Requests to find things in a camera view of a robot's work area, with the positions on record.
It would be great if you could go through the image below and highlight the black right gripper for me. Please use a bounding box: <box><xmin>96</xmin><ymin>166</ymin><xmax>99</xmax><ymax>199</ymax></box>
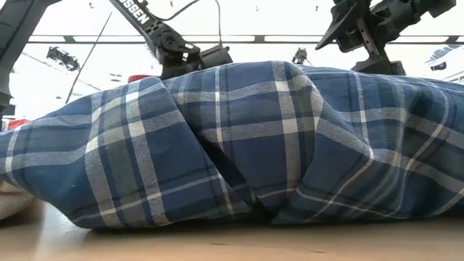
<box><xmin>314</xmin><ymin>0</ymin><xmax>418</xmax><ymax>77</ymax></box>

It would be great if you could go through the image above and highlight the blue plaid shirt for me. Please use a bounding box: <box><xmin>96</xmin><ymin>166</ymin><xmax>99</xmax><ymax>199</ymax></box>
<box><xmin>0</xmin><ymin>59</ymin><xmax>464</xmax><ymax>231</ymax></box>

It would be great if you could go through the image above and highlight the white canvas tote bag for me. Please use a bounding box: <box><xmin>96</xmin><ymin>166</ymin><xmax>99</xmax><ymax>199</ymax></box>
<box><xmin>0</xmin><ymin>180</ymin><xmax>36</xmax><ymax>222</ymax></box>

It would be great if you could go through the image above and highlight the red plastic laundry bin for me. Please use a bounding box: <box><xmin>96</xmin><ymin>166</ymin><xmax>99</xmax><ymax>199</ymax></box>
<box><xmin>127</xmin><ymin>74</ymin><xmax>157</xmax><ymax>84</ymax></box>

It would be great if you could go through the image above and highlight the black overhead crossbar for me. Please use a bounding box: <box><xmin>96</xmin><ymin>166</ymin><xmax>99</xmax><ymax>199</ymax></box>
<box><xmin>25</xmin><ymin>34</ymin><xmax>464</xmax><ymax>46</ymax></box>

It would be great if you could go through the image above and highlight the black ceiling spotlight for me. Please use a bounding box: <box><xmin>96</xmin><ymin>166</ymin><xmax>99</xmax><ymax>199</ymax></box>
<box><xmin>45</xmin><ymin>46</ymin><xmax>82</xmax><ymax>73</ymax></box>

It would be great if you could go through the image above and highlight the red partition cloth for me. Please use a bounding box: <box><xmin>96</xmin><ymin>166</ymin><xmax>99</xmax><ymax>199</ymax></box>
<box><xmin>6</xmin><ymin>117</ymin><xmax>30</xmax><ymax>131</ymax></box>

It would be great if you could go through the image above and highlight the black hanging camera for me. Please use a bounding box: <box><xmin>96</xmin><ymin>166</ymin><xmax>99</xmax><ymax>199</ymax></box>
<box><xmin>291</xmin><ymin>46</ymin><xmax>310</xmax><ymax>67</ymax></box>

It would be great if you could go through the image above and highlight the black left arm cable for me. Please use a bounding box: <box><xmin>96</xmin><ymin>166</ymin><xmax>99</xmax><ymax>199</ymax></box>
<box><xmin>154</xmin><ymin>0</ymin><xmax>223</xmax><ymax>47</ymax></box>

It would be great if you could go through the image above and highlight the long black cable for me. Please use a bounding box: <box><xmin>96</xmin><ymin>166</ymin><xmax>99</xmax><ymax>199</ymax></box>
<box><xmin>64</xmin><ymin>11</ymin><xmax>114</xmax><ymax>105</ymax></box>

